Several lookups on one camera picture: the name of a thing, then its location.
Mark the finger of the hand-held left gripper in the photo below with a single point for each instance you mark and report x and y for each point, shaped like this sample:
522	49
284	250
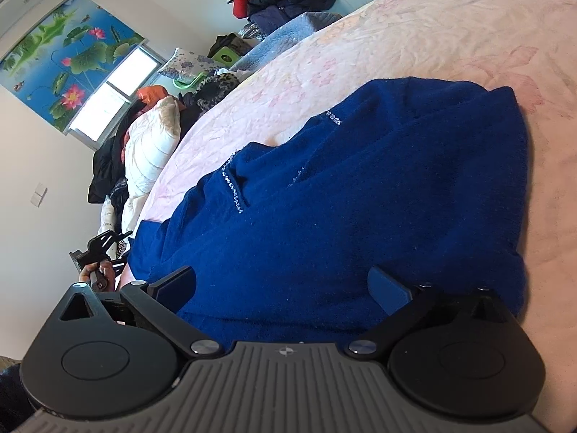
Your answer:
117	265
109	239

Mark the window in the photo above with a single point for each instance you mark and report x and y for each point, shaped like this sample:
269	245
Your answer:
115	94

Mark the white wall switch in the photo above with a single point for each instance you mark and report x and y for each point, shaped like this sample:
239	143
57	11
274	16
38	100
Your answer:
38	195

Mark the black clothing pile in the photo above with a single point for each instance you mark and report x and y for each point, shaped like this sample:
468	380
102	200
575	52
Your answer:
106	164

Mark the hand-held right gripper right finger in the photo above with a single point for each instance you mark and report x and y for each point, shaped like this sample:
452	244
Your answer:
388	291

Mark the dark fur garment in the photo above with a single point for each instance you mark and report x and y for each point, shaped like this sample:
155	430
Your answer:
215	91

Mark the light blue quilted blanket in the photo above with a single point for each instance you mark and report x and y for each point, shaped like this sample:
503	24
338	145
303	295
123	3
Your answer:
281	40

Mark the blue knit sweater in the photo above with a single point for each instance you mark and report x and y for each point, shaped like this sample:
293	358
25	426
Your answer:
342	198

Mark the lotus print roller blind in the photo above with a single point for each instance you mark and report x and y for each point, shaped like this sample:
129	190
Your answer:
67	58

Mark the orange bag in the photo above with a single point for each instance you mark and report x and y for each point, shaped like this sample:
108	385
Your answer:
152	94

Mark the floral pillow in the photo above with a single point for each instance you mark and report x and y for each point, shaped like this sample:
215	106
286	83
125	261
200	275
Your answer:
185	65

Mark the pink floral bed blanket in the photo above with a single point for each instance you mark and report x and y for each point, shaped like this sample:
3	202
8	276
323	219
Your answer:
441	31

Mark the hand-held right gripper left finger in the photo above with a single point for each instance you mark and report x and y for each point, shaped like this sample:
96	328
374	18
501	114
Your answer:
175	286

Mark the person's left hand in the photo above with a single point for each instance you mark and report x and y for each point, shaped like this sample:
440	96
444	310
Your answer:
95	273

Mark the green plastic stool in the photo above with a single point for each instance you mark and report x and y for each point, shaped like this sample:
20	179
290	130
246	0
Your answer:
225	57

